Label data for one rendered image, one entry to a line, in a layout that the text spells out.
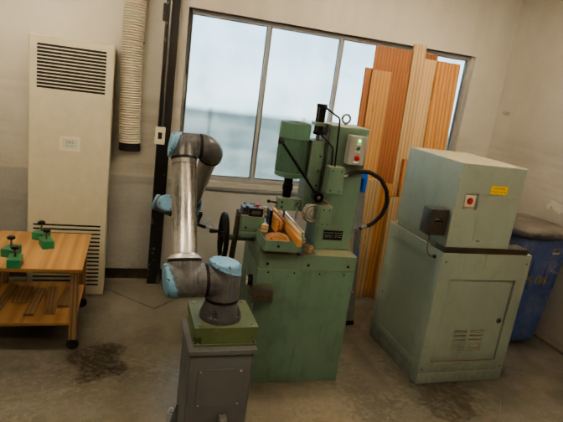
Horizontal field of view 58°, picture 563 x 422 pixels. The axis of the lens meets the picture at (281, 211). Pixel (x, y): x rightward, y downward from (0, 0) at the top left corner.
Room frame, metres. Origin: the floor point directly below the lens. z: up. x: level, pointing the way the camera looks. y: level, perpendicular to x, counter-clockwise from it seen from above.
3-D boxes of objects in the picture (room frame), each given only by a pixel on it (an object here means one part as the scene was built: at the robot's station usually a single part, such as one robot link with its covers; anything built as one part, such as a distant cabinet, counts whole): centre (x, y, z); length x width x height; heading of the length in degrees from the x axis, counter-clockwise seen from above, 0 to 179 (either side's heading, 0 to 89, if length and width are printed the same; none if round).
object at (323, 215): (2.75, -0.24, 1.02); 0.09 x 0.07 x 0.12; 15
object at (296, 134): (2.85, -0.02, 1.35); 0.18 x 0.18 x 0.31
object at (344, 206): (2.93, -0.30, 1.16); 0.22 x 0.22 x 0.72; 15
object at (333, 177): (2.76, -0.26, 1.23); 0.09 x 0.08 x 0.15; 105
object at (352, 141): (2.80, -0.36, 1.40); 0.10 x 0.06 x 0.16; 105
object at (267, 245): (2.82, 0.09, 0.87); 0.61 x 0.30 x 0.06; 15
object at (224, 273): (2.11, 0.22, 0.83); 0.17 x 0.15 x 0.18; 113
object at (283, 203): (2.86, -0.04, 1.03); 0.14 x 0.07 x 0.09; 105
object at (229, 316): (2.11, 0.21, 0.69); 0.19 x 0.19 x 0.10
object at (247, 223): (2.80, 0.17, 0.92); 0.15 x 0.13 x 0.09; 15
